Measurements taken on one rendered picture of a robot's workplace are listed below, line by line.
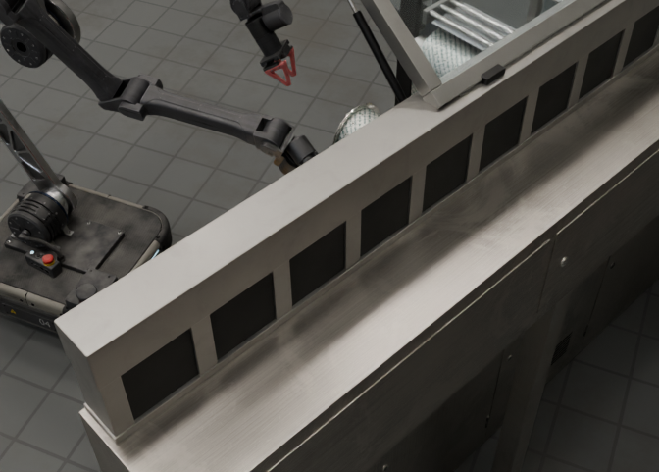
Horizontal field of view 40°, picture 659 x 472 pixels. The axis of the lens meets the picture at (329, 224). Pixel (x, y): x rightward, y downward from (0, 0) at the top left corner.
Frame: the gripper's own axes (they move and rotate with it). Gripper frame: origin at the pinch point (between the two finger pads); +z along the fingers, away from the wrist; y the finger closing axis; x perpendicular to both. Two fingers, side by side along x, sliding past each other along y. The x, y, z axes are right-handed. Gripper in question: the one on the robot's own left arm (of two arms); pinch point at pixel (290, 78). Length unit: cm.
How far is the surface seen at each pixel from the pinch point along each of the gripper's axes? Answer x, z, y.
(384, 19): -63, -31, -84
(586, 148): -80, 15, -65
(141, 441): -21, -7, -142
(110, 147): 137, 25, 86
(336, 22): 63, 49, 199
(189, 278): -38, -24, -132
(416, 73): -65, -21, -87
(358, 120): -34, -1, -48
